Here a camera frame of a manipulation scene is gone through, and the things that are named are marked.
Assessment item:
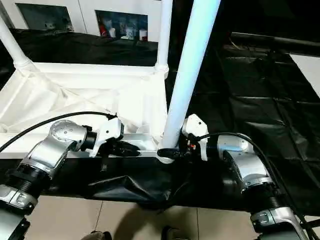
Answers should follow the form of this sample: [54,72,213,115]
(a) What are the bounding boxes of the white patterned cup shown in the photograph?
[124,24,135,40]

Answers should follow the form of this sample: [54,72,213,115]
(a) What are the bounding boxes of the thin black floor cables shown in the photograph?
[299,219,320,240]

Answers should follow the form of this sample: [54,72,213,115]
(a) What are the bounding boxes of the black work mat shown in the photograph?
[0,27,320,216]

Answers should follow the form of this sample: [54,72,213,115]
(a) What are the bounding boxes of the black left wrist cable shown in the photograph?
[0,111,118,153]

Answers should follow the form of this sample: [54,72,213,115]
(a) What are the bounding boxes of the long black pole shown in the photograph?
[231,32,320,50]

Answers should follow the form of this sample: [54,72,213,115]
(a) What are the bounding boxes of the flat white board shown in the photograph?
[291,53,320,98]

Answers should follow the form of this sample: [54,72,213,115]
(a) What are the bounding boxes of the white sideboard cabinet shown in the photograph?
[0,0,163,42]

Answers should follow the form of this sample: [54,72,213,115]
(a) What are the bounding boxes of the white plastic table top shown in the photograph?
[0,61,181,166]

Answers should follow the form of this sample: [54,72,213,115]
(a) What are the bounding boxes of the black right robot foot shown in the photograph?
[161,224,187,240]

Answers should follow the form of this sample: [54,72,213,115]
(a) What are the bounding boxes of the white plastic table leg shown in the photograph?
[159,0,222,151]
[0,17,35,73]
[154,0,174,75]

